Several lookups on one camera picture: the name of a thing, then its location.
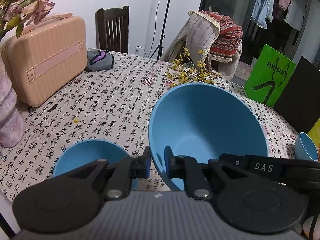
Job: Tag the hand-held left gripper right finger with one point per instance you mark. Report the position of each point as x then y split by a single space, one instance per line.
168 166

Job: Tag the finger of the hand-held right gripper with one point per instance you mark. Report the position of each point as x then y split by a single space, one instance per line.
233 161

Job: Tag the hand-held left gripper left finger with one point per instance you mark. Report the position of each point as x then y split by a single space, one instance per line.
147 166

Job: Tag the blue bowl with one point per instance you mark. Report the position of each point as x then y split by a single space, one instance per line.
207 120
82 152
306 146

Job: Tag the yellow-green snack box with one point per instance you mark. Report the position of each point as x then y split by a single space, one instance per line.
315 135

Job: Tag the calligraphy print tablecloth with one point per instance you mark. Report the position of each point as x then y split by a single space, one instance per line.
112 100

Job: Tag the black paper bag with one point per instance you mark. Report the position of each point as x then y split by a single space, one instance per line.
300 97

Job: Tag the green paper bag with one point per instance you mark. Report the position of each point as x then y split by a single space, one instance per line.
265 80

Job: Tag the yellow flower branch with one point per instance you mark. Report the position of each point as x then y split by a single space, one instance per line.
192 75

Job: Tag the grey purple pouch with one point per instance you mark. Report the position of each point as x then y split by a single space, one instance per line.
100 61

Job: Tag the red patterned quilted blanket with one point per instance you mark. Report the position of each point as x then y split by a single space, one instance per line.
225 35

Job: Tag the black light stand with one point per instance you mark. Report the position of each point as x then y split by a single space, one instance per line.
163 37

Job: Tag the dark wooden chair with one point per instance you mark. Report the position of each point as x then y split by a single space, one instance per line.
112 27

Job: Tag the pink ribbed vanity case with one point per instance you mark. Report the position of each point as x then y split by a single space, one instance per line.
47 55

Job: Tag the mottled purple ceramic vase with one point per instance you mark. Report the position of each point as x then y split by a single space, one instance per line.
8 110

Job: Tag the hanging light blue shirt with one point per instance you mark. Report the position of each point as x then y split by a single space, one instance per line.
262 7

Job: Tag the black framed sliding door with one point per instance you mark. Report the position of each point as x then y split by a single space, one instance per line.
225 5

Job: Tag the hanging white garment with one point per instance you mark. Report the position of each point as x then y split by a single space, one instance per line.
296 15

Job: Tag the dried pink rose bouquet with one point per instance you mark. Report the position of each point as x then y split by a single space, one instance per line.
27 5

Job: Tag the white wall socket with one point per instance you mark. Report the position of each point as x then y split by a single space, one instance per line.
137 49

